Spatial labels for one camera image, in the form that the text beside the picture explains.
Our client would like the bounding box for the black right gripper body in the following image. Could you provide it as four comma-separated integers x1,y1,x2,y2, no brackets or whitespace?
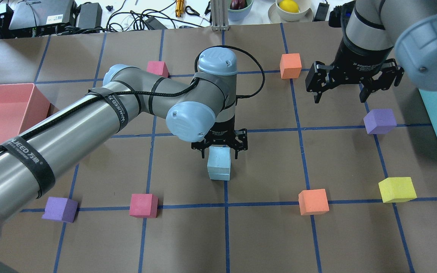
305,39,405,93

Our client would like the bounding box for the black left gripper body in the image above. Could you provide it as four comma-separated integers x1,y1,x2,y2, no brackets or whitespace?
191,116,248,151

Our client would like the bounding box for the light blue carried foam block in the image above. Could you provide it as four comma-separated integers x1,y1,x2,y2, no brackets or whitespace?
208,169,231,181

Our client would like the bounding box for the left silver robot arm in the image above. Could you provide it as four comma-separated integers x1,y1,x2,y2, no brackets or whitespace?
0,45,247,233

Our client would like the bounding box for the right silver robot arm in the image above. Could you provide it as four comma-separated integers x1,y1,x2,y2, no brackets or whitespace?
305,0,437,104

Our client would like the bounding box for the purple foam block far back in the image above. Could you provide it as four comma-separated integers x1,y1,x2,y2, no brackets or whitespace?
363,108,397,135

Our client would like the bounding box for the orange foam block left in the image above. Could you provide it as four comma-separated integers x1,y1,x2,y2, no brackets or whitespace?
280,52,302,79

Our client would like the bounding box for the orange foam block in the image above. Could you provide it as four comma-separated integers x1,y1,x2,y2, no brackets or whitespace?
280,52,302,79
298,189,330,216

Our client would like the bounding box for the pink foam block near base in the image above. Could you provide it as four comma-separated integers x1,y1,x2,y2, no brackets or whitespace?
129,193,159,219

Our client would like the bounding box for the brown paper table cover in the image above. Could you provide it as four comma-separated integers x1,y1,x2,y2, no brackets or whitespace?
0,21,437,273

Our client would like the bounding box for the pink foam block far side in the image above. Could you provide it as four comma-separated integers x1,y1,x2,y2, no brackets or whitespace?
147,61,170,78

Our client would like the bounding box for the orange foam block right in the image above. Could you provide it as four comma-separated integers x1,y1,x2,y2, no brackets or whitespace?
298,189,330,216

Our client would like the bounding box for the beige bowl with lemon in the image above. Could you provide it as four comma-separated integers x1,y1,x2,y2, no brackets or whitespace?
268,0,313,23

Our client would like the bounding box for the yellow foam block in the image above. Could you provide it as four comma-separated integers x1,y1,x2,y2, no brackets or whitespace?
378,177,417,203

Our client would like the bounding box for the blue bowl with fruit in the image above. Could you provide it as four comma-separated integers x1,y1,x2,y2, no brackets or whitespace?
227,0,254,21

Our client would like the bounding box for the purple foam block near base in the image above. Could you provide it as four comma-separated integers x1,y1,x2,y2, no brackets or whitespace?
41,197,79,223

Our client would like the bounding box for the black power brick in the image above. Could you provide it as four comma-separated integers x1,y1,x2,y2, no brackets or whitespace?
75,2,102,29

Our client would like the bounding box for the pink plastic tray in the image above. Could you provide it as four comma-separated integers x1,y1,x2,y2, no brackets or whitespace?
0,83,50,144

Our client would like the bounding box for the aluminium frame post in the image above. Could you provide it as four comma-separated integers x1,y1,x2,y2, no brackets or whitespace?
210,0,230,31

